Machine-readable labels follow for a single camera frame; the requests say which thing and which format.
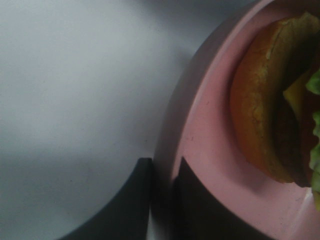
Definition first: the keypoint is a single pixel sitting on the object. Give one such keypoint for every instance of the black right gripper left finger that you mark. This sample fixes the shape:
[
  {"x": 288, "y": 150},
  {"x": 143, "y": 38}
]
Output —
[{"x": 126, "y": 216}]

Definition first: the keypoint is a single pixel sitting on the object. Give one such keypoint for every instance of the burger with lettuce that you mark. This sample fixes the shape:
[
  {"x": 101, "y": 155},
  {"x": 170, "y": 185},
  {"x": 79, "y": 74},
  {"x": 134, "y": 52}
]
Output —
[{"x": 275, "y": 102}]

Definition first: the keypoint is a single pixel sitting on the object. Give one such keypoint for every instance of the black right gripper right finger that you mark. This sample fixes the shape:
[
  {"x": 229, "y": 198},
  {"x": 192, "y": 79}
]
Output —
[{"x": 243, "y": 205}]

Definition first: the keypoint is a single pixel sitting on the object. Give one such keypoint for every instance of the pink round plate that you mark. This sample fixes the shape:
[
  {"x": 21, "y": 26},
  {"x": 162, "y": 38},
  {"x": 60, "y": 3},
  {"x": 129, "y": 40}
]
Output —
[{"x": 197, "y": 125}]

